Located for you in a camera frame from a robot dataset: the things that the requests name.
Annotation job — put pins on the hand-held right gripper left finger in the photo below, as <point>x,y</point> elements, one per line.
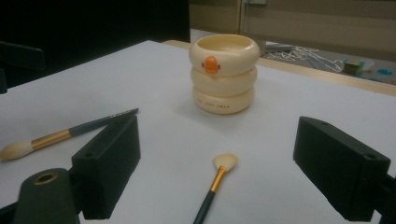
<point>106,168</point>

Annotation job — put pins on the cream ringed brush holder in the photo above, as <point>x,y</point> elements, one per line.
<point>224,87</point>

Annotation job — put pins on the large makeup brush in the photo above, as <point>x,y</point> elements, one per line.
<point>49,139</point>

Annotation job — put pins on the small makeup brush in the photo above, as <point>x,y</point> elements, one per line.
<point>218,179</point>

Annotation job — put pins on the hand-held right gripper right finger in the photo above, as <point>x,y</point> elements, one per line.
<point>339,168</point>

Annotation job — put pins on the blue round item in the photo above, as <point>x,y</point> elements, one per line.
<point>384,72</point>

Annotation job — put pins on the small green box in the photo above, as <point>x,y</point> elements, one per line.
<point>353,66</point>

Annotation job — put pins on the beige wooden shelf unit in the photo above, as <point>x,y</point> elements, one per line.
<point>311,25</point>

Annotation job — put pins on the white table mat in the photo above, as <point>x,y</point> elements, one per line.
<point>174,130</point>

